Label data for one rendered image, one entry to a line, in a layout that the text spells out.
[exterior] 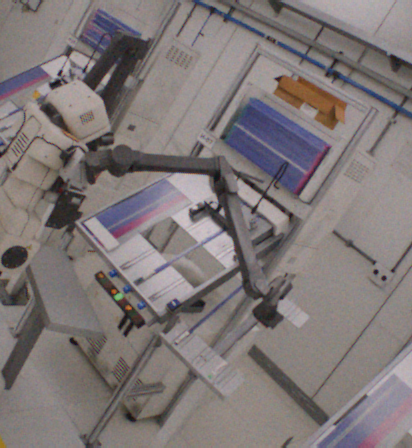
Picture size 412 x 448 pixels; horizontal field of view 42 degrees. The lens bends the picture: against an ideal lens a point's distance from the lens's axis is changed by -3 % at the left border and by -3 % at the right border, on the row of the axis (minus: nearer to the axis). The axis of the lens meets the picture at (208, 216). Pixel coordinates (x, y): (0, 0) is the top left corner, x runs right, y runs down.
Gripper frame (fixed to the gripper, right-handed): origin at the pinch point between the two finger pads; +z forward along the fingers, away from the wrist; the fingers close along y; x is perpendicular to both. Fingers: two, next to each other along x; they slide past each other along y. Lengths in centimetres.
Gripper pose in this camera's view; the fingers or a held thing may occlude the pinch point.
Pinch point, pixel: (265, 325)
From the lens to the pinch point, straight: 207.4
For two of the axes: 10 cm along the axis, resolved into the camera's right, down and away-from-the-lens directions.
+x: -7.2, 5.5, -4.4
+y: -7.0, -5.6, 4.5
